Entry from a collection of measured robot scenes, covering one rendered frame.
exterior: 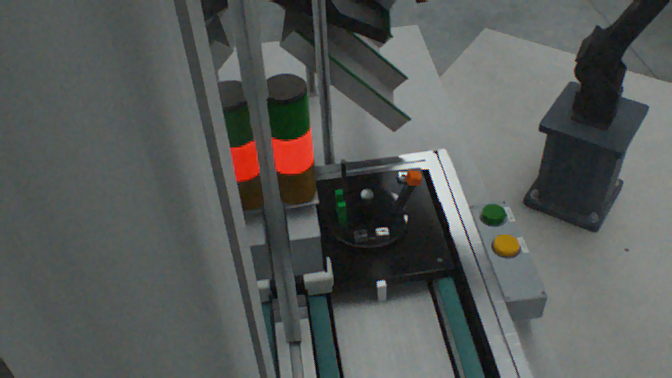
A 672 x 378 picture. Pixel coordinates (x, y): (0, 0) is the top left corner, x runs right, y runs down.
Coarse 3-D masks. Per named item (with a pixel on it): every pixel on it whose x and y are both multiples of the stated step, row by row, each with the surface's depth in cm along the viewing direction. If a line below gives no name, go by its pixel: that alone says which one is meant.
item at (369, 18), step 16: (272, 0) 115; (288, 0) 115; (304, 0) 115; (336, 0) 123; (352, 0) 125; (368, 0) 127; (336, 16) 117; (352, 16) 122; (368, 16) 124; (384, 16) 125; (368, 32) 119; (384, 32) 119
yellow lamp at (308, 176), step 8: (312, 168) 83; (280, 176) 82; (288, 176) 81; (296, 176) 82; (304, 176) 82; (312, 176) 83; (280, 184) 83; (288, 184) 82; (296, 184) 82; (304, 184) 83; (312, 184) 84; (280, 192) 84; (288, 192) 83; (296, 192) 83; (304, 192) 84; (312, 192) 85; (288, 200) 84; (296, 200) 84; (304, 200) 85
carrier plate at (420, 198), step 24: (408, 168) 130; (432, 216) 122; (408, 240) 118; (432, 240) 118; (336, 264) 115; (360, 264) 115; (384, 264) 115; (408, 264) 115; (432, 264) 114; (336, 288) 113; (360, 288) 114
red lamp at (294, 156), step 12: (276, 144) 78; (288, 144) 78; (300, 144) 78; (312, 144) 82; (276, 156) 80; (288, 156) 79; (300, 156) 80; (312, 156) 82; (276, 168) 81; (288, 168) 81; (300, 168) 81
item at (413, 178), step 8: (400, 176) 115; (408, 176) 115; (416, 176) 114; (400, 184) 115; (408, 184) 115; (416, 184) 115; (400, 192) 118; (408, 192) 116; (400, 200) 118; (400, 208) 119
